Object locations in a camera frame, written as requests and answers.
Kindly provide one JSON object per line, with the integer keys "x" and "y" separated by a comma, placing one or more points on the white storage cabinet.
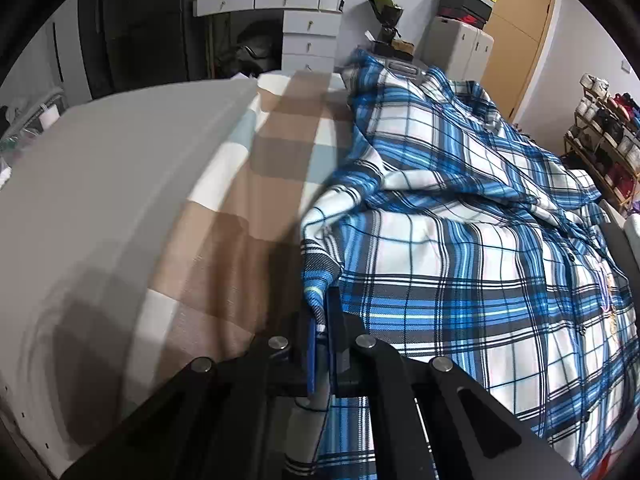
{"x": 455, "y": 47}

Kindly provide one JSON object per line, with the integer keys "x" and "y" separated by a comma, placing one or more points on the black red shoe box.
{"x": 460, "y": 17}

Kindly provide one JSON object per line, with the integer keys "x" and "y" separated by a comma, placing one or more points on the blue plaid shirt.
{"x": 450, "y": 260}

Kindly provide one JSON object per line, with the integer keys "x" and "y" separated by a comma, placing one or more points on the black bag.
{"x": 257, "y": 47}

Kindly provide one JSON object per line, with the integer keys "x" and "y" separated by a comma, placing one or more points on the wooden door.
{"x": 520, "y": 35}

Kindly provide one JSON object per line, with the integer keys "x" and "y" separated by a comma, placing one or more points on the beige checkered bed sheet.
{"x": 100, "y": 210}

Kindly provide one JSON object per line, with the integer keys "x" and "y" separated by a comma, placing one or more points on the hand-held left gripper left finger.
{"x": 312, "y": 360}

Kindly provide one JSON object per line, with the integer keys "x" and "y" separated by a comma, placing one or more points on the brown cardboard box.
{"x": 403, "y": 48}

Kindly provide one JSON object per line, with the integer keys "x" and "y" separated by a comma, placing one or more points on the white desk with drawers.
{"x": 305, "y": 25}

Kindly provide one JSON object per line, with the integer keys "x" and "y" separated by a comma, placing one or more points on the silver suitcase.
{"x": 400, "y": 62}

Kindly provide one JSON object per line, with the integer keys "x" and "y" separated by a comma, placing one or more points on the wooden shoe rack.
{"x": 605, "y": 135}

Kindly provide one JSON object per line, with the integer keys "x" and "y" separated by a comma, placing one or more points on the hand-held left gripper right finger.
{"x": 334, "y": 350}

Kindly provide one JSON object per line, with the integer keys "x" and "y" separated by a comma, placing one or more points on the dark green bouquet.
{"x": 384, "y": 10}

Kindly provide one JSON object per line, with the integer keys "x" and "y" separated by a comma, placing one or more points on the black wardrobe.
{"x": 140, "y": 25}

